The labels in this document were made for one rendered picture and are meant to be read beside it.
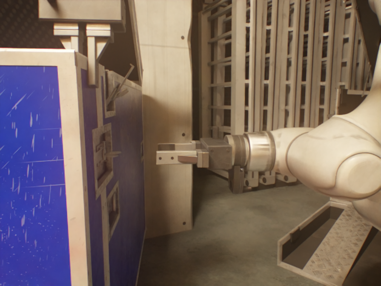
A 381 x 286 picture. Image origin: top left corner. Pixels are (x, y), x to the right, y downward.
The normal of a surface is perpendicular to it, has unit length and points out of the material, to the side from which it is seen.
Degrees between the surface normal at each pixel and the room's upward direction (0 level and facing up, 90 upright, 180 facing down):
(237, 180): 90
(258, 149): 74
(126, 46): 142
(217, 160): 90
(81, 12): 80
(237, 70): 90
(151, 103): 90
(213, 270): 0
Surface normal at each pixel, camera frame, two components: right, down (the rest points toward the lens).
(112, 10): 0.07, -0.04
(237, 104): 0.40, 0.13
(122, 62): 0.05, 0.87
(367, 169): -0.02, 0.25
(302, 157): -0.96, -0.24
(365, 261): -0.02, -0.99
